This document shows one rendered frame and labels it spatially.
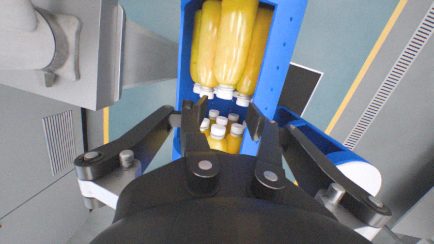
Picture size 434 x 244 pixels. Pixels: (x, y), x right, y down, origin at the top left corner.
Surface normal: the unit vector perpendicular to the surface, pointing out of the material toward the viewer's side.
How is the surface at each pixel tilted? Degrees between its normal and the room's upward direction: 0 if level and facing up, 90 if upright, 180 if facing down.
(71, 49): 57
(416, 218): 0
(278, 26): 26
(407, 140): 0
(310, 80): 0
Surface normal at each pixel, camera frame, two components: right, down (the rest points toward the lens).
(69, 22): 0.17, 0.14
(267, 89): 0.48, 0.38
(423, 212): -0.05, 0.35
